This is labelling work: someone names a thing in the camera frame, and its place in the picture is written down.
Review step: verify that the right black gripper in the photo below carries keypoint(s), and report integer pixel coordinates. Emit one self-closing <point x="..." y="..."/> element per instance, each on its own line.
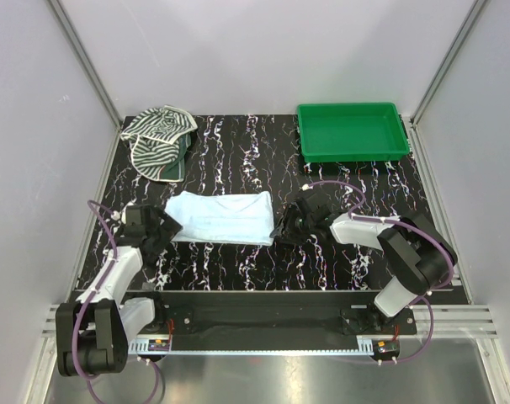
<point x="285" y="226"/>

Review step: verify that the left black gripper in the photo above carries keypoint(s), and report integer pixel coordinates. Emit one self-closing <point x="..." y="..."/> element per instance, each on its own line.
<point x="168" y="230"/>

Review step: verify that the light blue towel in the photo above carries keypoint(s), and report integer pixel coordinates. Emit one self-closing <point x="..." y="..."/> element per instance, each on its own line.
<point x="226" y="219"/>

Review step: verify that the green white striped towel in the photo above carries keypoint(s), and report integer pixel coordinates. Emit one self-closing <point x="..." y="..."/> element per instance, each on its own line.
<point x="159" y="139"/>

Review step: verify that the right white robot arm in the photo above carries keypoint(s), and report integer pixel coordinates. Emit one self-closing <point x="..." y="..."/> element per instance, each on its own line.
<point x="420" y="259"/>

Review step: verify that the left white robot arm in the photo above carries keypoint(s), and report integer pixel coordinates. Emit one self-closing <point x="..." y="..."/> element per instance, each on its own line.
<point x="93" y="332"/>

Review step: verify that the black marble pattern mat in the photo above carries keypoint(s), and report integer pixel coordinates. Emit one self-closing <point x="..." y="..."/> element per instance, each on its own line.
<point x="249" y="154"/>

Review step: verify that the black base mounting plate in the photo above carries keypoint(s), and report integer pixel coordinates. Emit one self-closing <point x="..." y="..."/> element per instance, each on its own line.
<point x="259" y="313"/>

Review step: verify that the green plastic tray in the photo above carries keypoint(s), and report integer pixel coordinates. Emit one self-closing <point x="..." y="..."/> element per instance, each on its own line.
<point x="357" y="132"/>

